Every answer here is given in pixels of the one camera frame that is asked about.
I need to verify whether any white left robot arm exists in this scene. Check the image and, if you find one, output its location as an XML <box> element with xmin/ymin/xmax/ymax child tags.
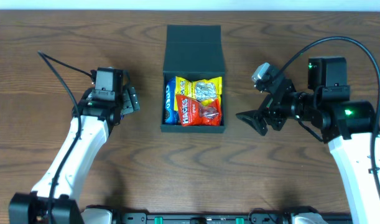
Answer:
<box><xmin>9</xmin><ymin>68</ymin><xmax>139</xmax><ymax>223</ymax></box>

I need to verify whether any yellow seed snack bag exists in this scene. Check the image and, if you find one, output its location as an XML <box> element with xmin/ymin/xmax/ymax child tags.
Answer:
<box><xmin>173</xmin><ymin>77</ymin><xmax>223</xmax><ymax>106</ymax></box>

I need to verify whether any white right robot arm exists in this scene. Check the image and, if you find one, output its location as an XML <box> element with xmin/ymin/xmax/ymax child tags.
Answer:
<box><xmin>236</xmin><ymin>57</ymin><xmax>380</xmax><ymax>223</ymax></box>

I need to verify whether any dark green open box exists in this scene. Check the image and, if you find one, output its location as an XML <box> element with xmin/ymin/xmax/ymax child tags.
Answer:
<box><xmin>160</xmin><ymin>25</ymin><xmax>225</xmax><ymax>133</ymax></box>

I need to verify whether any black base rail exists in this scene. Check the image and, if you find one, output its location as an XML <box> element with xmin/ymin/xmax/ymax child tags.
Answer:
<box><xmin>83</xmin><ymin>212</ymin><xmax>352</xmax><ymax>224</ymax></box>

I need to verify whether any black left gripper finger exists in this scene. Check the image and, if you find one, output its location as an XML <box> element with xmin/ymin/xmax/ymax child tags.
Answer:
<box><xmin>128</xmin><ymin>86</ymin><xmax>140</xmax><ymax>112</ymax></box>
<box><xmin>121</xmin><ymin>90</ymin><xmax>134</xmax><ymax>115</ymax></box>

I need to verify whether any blue Oreo cookie pack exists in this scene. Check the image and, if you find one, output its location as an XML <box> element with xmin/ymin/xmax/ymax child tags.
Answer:
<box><xmin>164</xmin><ymin>77</ymin><xmax>178</xmax><ymax>124</ymax></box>

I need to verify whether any red Hacks candy bag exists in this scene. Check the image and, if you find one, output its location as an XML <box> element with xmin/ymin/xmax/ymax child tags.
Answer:
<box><xmin>176</xmin><ymin>95</ymin><xmax>223</xmax><ymax>126</ymax></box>

